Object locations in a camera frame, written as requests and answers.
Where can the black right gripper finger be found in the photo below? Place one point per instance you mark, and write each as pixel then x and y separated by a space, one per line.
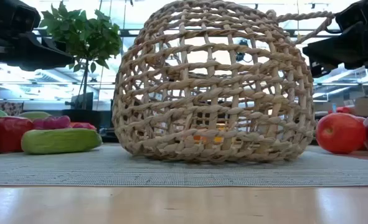
pixel 330 51
pixel 320 70

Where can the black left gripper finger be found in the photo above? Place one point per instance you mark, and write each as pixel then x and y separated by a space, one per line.
pixel 51 49
pixel 43 62

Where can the green pear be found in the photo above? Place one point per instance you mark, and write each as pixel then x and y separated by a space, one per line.
pixel 34 115

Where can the red pomegranate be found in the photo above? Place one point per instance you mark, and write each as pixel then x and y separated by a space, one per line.
pixel 341 133

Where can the small red apple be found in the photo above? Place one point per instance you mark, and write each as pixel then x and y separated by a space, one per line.
pixel 11 135

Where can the orange bell pepper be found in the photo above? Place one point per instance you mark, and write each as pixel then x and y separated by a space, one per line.
pixel 197 139

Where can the green potted plant, black pot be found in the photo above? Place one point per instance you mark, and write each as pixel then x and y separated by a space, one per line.
pixel 81 34

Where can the red background item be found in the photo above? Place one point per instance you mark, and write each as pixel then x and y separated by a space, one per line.
pixel 342 110

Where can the black equipment box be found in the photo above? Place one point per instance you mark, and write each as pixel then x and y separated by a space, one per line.
pixel 74 101

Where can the patterned box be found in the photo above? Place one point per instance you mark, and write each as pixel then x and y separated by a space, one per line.
pixel 11 109

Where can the purple grape bunch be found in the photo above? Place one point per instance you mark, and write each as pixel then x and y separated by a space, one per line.
pixel 51 123

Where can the red and orange mango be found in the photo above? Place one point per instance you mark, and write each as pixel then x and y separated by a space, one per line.
pixel 84 126

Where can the green cucumber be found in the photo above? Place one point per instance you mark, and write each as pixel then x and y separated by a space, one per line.
pixel 62 141

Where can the grey woven placemat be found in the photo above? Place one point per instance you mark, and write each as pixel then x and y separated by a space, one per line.
pixel 78 171

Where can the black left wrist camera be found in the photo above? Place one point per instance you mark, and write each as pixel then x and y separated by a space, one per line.
pixel 26 17

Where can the black overhead frame beam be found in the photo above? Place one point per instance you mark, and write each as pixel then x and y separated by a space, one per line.
pixel 127 32

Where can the black hanging camera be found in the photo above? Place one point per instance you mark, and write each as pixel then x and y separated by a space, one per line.
pixel 240 57

